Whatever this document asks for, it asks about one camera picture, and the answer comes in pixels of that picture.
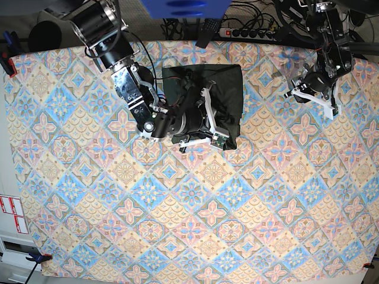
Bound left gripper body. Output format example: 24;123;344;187
291;70;330;100

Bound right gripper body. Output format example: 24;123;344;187
170;75;213;141

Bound dark green long-sleeve shirt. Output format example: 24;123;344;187
162;64;243;150

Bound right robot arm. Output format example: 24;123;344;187
71;1;229;152

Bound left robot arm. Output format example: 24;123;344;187
284;1;354;120

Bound black remote control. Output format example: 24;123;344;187
195;18;221;49

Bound white power strip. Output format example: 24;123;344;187
219;28;274;41

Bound colourful patterned tablecloth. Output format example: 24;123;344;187
3;41;378;283

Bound orange clamp lower right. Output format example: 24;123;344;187
363;263;375;269

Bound black round stool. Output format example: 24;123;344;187
28;21;62;52

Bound red white label stickers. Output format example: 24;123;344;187
1;195;28;234

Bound blue clamp lower left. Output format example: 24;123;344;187
25;253;52;264

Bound blue clamp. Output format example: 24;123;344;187
1;31;17;78
25;253;52;264

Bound blue clamp upper left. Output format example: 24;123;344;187
1;31;17;78

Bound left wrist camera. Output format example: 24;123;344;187
323;106;339;120

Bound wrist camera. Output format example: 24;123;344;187
210;133;229;150
323;106;339;120

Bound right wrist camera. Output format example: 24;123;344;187
210;133;229;150

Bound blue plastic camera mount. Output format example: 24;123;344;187
141;0;232;19

